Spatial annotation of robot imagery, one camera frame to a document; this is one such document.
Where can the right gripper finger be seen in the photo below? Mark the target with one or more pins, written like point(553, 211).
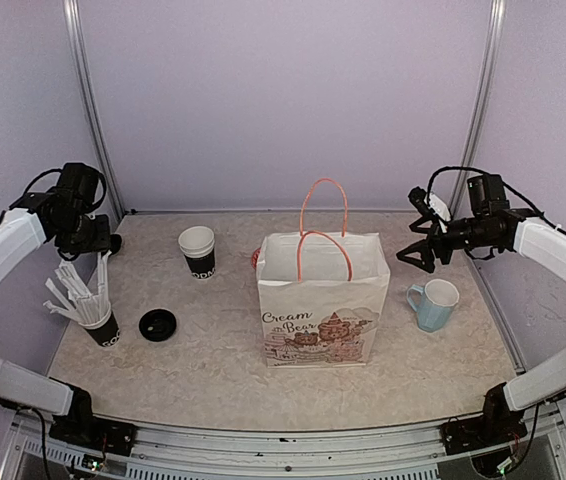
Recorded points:
point(420, 254)
point(426, 224)

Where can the stack of black cup lids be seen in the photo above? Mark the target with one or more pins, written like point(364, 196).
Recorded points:
point(158, 325)

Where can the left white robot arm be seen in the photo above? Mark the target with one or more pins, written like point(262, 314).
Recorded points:
point(62, 215)

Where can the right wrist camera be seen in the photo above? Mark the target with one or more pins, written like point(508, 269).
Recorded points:
point(429, 205)

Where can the red patterned white bowl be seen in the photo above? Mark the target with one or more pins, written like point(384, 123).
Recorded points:
point(254, 258)

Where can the stack of black paper cups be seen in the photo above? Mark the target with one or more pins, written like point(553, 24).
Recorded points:
point(197, 244)

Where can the small black round object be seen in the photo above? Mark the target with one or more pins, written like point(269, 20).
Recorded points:
point(115, 243)

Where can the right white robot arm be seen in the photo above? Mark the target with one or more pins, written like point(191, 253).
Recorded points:
point(514, 230)

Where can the aluminium front frame rail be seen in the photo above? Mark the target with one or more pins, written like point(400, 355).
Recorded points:
point(410, 451)

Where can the aluminium post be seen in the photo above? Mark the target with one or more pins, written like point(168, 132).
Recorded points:
point(79, 53)
point(486, 76)

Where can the cup holding wrapped straws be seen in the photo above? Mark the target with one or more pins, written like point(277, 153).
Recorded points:
point(91, 310)

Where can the white paper takeout bag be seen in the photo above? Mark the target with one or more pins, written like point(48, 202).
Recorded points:
point(321, 297)

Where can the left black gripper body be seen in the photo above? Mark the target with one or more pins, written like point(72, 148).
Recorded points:
point(84, 237)

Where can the left rear aluminium post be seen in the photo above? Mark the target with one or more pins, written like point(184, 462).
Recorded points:
point(79, 53)

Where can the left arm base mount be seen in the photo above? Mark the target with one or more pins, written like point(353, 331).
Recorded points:
point(80, 427)

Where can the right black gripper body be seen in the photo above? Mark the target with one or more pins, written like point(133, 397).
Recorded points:
point(478, 235)

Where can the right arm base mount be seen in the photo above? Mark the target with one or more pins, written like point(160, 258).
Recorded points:
point(496, 424)

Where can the right rear aluminium post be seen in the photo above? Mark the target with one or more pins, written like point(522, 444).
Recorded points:
point(486, 76)

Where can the light blue ceramic mug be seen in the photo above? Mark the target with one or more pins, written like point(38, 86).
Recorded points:
point(433, 303)

